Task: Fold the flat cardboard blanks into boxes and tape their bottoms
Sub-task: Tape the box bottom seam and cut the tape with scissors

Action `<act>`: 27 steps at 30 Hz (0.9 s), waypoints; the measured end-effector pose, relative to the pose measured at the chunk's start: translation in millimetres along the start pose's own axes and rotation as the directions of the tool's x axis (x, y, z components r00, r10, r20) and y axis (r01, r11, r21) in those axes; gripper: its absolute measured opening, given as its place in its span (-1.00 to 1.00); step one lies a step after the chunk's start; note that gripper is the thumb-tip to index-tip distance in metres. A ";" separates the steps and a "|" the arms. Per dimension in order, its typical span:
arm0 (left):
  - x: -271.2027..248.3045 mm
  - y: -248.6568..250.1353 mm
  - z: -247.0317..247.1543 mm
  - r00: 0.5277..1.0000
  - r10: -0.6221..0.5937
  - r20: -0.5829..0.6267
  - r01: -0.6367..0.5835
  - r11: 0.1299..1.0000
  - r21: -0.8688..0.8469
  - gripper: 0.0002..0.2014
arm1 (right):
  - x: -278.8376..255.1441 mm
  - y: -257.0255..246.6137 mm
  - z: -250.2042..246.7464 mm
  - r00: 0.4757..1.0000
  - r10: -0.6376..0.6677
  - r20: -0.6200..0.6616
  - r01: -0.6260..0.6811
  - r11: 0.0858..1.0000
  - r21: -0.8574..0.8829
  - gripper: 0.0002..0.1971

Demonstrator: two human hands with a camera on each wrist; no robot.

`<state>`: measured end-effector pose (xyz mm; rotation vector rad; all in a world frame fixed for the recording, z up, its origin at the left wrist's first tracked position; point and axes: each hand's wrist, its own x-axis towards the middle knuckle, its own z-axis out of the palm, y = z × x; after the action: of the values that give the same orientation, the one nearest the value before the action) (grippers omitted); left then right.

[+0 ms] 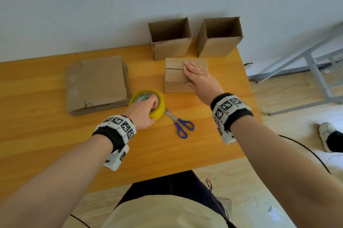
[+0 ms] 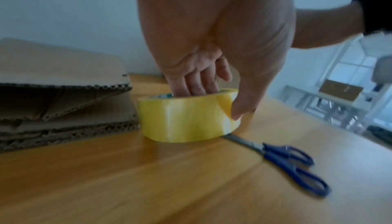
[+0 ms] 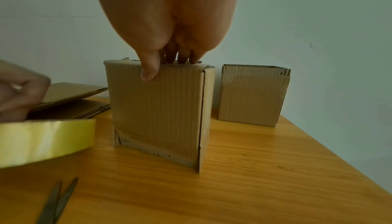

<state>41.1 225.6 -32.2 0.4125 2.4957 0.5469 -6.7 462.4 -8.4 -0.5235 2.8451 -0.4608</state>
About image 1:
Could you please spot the person's right hand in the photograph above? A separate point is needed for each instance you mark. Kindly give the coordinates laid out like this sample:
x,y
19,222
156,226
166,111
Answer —
x,y
203,83

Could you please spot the brown cardboard paper box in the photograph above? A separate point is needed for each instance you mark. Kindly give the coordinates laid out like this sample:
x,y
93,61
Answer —
x,y
214,47
174,80
170,49

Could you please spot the white shoe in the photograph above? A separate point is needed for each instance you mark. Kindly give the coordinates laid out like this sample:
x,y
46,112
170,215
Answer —
x,y
325,131

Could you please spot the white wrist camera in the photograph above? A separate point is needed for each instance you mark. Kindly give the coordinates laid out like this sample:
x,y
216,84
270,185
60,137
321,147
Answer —
x,y
115,159
227,138

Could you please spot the person's right forearm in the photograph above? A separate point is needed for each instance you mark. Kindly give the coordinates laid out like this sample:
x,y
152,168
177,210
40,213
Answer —
x,y
281,169

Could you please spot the black left wristband with markers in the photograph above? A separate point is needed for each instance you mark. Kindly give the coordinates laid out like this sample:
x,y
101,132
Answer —
x,y
112,134

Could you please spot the person's left forearm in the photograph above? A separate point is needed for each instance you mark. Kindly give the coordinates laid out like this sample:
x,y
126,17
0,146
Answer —
x,y
53,182

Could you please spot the stack of cardboard boxes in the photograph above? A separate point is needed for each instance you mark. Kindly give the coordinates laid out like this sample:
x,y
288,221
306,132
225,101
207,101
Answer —
x,y
96,83

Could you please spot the black wristband with markers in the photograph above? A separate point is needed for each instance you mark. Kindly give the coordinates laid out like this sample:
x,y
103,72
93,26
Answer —
x,y
238,115
112,134

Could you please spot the white paper scrap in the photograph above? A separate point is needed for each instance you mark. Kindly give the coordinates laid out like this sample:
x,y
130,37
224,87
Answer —
x,y
274,214

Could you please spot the yellow tape roll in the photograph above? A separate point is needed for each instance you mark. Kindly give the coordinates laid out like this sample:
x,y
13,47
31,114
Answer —
x,y
160,108

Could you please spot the black right wristband with markers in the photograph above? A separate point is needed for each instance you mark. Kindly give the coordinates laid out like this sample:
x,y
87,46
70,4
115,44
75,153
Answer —
x,y
238,115

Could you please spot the white wall socket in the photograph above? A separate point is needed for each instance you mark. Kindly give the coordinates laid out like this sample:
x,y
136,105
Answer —
x,y
247,65

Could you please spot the person's left hand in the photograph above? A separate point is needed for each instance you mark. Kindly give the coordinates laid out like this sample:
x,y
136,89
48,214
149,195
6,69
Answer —
x,y
140,115

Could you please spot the grey metal table frame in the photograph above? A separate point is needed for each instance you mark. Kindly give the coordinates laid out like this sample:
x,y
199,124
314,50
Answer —
x,y
316,72

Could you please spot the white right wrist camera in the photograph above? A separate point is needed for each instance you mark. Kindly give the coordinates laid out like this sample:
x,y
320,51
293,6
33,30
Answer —
x,y
227,138

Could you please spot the person's dark and beige clothing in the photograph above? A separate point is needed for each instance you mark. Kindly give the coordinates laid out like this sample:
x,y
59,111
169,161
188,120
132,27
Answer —
x,y
160,209

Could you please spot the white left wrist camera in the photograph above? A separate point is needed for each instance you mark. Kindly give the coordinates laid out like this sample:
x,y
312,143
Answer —
x,y
115,159

